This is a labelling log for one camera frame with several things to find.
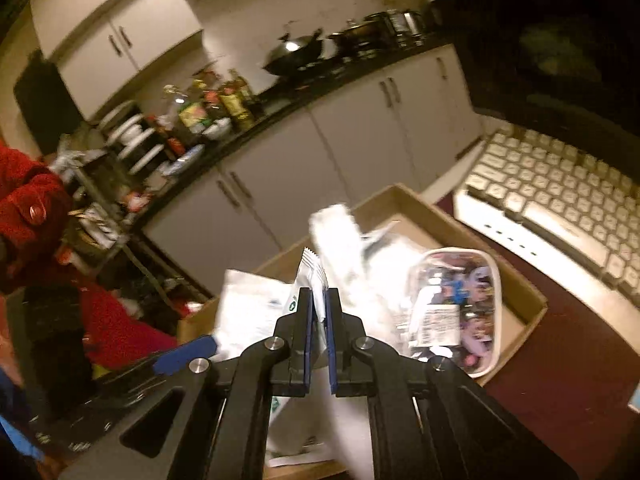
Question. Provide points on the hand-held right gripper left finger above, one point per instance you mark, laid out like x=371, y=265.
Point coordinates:
x=302, y=340

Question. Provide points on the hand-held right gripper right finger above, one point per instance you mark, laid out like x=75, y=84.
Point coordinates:
x=336, y=345

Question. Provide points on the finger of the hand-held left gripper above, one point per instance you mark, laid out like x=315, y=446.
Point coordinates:
x=185, y=355

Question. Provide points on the white pouch with blue print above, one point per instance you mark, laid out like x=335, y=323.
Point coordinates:
x=385, y=280
x=250, y=310

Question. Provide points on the long white green-print packet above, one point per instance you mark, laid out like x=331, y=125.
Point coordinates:
x=320, y=430

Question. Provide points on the clear pouch with purple print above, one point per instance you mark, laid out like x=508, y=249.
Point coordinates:
x=465, y=310

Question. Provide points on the brown cardboard box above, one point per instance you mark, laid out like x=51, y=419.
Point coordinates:
x=515, y=330

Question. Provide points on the person's red coat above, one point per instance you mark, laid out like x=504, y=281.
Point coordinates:
x=120, y=330

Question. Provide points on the white kitchen base cabinets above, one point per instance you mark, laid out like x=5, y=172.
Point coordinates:
x=325, y=150

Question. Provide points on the dish rack with plates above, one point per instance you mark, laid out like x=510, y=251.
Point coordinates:
x=132, y=135

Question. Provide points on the black kitchen countertop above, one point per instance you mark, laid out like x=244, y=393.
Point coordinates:
x=280, y=97

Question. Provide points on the black appliance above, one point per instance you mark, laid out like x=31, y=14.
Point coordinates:
x=47, y=105

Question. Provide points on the row of condiment bottles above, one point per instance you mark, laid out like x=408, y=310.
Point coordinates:
x=220, y=102

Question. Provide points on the white computer keyboard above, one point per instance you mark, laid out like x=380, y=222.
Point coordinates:
x=550, y=185

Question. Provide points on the black wok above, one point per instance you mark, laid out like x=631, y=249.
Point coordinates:
x=295, y=52

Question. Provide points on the light blue booklet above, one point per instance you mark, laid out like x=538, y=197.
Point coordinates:
x=634, y=397

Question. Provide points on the dark cooking pot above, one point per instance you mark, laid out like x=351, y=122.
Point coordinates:
x=352, y=37

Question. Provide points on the silver kettle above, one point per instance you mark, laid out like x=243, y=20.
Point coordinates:
x=405, y=22

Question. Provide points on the black computer monitor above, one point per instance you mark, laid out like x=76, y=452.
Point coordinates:
x=550, y=60

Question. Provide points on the white kitchen wall cabinets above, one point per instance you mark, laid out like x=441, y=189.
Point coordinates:
x=125, y=10

